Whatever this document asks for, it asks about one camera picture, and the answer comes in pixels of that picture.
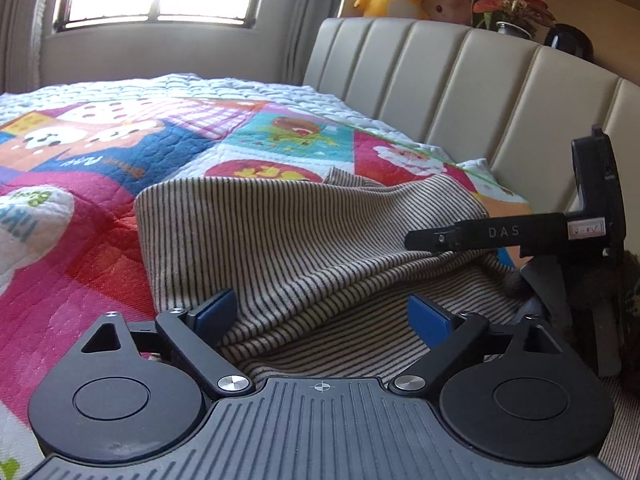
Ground beige padded headboard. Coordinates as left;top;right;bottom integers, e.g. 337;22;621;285
302;17;640;256

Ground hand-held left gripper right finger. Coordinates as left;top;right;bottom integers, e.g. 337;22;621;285
389;294;569;397

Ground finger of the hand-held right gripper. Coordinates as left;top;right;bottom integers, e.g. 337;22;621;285
404;223;466;252

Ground colourful printed blanket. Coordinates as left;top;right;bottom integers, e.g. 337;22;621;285
0;72;534;476

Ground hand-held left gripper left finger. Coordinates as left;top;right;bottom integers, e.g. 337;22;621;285
80;288;254;397

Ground black round object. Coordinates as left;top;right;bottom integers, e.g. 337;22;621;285
544;24;595;61

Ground pink plush toy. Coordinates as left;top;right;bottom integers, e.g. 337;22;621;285
421;0;474;26

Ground beige curtain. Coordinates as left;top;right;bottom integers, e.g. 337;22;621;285
0;0;67;94
252;0;355;86

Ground beige striped knit garment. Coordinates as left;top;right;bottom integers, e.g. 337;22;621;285
134;164;640;478

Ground potted plant with pink leaves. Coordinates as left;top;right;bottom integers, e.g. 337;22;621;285
472;0;557;40

